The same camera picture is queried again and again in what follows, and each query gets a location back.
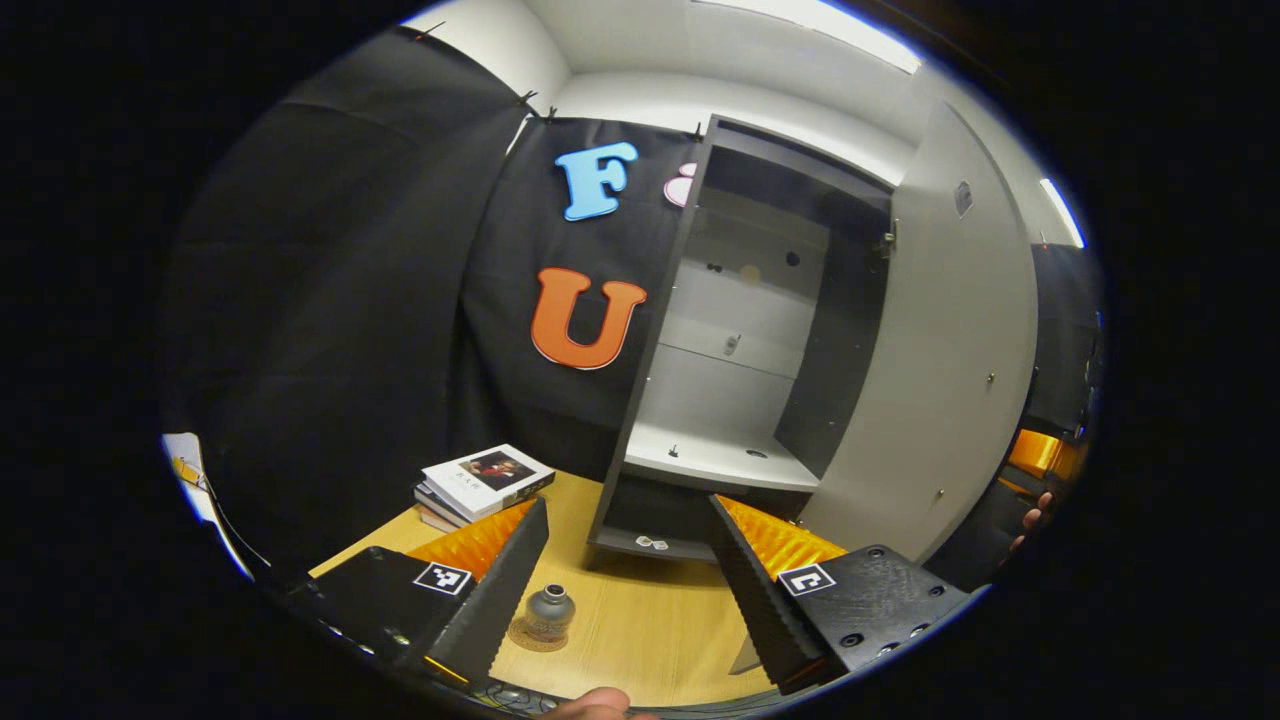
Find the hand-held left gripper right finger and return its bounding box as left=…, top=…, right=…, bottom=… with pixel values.
left=706, top=492, right=973, bottom=696

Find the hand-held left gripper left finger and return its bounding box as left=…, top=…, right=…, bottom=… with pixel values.
left=285, top=495, right=553, bottom=689

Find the round brown coaster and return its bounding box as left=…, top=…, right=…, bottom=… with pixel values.
left=507, top=615, right=574, bottom=655

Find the silver bottle with purple label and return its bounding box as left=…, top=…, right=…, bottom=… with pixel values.
left=522, top=584, right=578, bottom=645

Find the dark grey cabinet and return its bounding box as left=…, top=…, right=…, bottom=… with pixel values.
left=585, top=113, right=897, bottom=567

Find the white cabinet shelf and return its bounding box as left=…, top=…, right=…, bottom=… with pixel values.
left=621, top=420, right=824, bottom=495

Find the dark cover book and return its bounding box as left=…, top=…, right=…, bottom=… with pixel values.
left=412, top=482, right=473, bottom=534

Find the long ceiling light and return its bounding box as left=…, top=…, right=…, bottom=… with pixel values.
left=1038, top=177, right=1087, bottom=250

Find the black backdrop cloth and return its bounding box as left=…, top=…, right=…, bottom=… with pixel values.
left=160, top=25, right=1106, bottom=601

